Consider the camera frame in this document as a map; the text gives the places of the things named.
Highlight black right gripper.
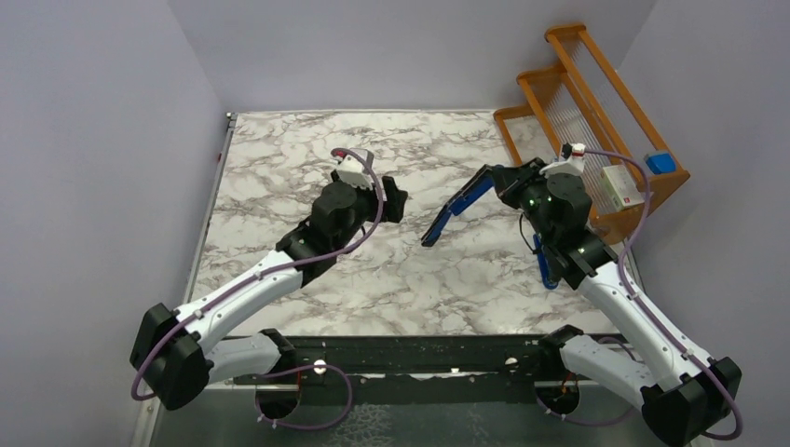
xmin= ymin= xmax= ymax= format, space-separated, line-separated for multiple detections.
xmin=489 ymin=156 xmax=557 ymax=246

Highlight blue black stapler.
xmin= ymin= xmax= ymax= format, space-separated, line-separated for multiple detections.
xmin=420 ymin=165 xmax=494 ymax=248

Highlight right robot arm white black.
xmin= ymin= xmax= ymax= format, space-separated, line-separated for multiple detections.
xmin=490 ymin=158 xmax=744 ymax=446

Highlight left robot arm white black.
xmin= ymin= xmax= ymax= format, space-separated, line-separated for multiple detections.
xmin=129 ymin=176 xmax=409 ymax=410

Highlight white red carton box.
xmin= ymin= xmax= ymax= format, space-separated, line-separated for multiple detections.
xmin=600 ymin=164 xmax=645 ymax=211

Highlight orange wooden tiered rack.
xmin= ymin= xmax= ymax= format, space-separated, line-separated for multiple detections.
xmin=493 ymin=23 xmax=690 ymax=244

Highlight blue block on rack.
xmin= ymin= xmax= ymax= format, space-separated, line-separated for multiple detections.
xmin=644 ymin=151 xmax=677 ymax=175

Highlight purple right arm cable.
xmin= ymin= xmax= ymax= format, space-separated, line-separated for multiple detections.
xmin=534 ymin=148 xmax=745 ymax=441

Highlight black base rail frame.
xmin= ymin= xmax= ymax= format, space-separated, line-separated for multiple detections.
xmin=222 ymin=333 xmax=624 ymax=409

